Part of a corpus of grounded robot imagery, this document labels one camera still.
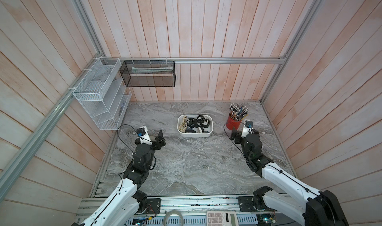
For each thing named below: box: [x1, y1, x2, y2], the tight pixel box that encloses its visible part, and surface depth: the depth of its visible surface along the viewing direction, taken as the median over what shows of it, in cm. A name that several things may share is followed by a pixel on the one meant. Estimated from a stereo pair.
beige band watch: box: [179, 121, 188, 133], surface depth 103 cm
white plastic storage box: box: [177, 114, 214, 138], surface depth 103 cm
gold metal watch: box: [201, 119, 211, 128], surface depth 103 cm
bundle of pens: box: [228, 103, 250, 121], surface depth 93 cm
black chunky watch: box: [186, 117, 199, 128], surface depth 103 cm
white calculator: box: [205, 210, 239, 226], surface depth 70 cm
